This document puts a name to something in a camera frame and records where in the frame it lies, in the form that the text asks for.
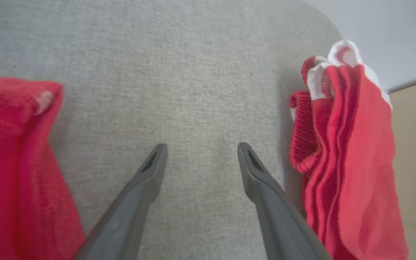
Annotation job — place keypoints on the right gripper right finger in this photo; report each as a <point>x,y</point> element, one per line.
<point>280,220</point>

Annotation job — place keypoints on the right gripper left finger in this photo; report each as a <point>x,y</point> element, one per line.
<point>128,216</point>

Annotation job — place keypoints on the red garment with white stripe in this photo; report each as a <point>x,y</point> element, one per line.
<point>356,162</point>

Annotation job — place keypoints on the red garment with white label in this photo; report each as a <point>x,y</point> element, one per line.
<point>9,180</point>

